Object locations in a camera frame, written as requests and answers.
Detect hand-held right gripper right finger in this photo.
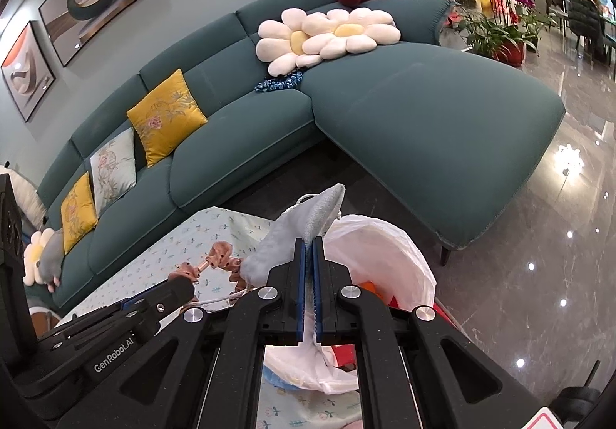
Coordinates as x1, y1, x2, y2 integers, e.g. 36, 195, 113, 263
312, 236, 564, 429

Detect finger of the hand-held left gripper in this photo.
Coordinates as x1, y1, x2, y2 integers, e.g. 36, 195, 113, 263
38, 275, 196, 349

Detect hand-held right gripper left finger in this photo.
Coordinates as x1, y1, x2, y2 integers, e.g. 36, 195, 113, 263
57, 236, 309, 429

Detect grey cloth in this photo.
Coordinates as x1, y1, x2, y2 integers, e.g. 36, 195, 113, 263
239, 183, 346, 343

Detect brown knobbly string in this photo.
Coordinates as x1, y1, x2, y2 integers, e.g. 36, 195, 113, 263
168, 241, 251, 295

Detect white plastic bag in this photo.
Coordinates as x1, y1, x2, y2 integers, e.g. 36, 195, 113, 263
264, 214, 436, 394

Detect patterned pale tablecloth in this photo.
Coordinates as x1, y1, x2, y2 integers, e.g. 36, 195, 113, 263
58, 208, 362, 429

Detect grey plush toy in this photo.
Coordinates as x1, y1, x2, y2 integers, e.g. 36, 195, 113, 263
38, 229, 65, 292

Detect small white flower cushion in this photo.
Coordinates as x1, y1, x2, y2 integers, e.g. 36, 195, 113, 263
23, 228, 56, 285

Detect small yellow embroidered cushion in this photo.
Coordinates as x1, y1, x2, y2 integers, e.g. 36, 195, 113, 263
60, 171, 98, 255

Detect pale floral cushion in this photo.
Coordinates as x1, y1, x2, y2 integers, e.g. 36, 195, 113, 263
90, 127, 137, 218

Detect white fluffy cushion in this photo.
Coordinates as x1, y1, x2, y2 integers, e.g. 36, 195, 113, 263
7, 166, 46, 237

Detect large yellow embroidered cushion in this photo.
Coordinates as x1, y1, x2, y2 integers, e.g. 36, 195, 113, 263
126, 68, 209, 168

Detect teal sofa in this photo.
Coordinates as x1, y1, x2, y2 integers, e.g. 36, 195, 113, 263
36, 0, 566, 309

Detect blue patterned cloth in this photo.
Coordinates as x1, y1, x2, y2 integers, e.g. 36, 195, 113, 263
254, 70, 305, 93

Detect framed orange grey picture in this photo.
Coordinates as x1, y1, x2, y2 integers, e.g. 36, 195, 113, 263
0, 20, 56, 122

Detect red and white box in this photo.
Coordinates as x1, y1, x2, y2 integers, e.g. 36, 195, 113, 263
500, 405, 564, 429

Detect black caster wheel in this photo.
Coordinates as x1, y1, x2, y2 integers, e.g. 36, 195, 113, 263
551, 388, 598, 429

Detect potted green plant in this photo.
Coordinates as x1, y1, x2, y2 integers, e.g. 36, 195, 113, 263
455, 0, 542, 69

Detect black dining chair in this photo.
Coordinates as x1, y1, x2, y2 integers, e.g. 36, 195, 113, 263
568, 0, 607, 59

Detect white dining table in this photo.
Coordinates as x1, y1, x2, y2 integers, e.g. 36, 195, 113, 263
549, 8, 616, 49

